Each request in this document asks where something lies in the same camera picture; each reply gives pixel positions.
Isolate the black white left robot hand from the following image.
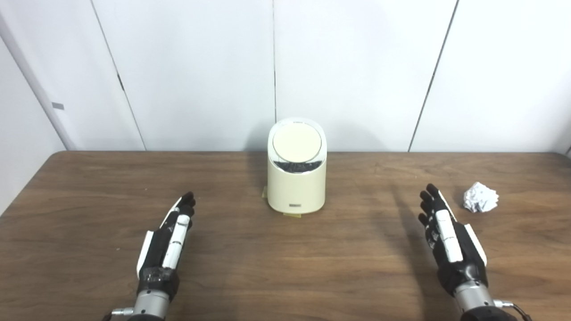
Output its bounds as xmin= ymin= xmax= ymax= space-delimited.
xmin=137 ymin=192 xmax=196 ymax=300

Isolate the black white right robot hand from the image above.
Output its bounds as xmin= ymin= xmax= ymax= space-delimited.
xmin=418 ymin=183 xmax=489 ymax=297

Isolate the white paper ball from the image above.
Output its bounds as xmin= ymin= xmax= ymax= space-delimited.
xmin=463 ymin=181 xmax=499 ymax=213

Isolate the round cream bin lid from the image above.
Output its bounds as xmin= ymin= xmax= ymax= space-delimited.
xmin=273 ymin=123 xmax=322 ymax=163

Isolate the black bin liner bag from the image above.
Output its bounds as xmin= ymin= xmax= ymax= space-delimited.
xmin=273 ymin=160 xmax=321 ymax=173

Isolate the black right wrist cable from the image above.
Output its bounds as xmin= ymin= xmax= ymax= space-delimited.
xmin=509 ymin=302 xmax=532 ymax=321

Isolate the cream-colored plastic bin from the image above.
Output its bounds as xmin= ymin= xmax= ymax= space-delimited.
xmin=267 ymin=118 xmax=327 ymax=214

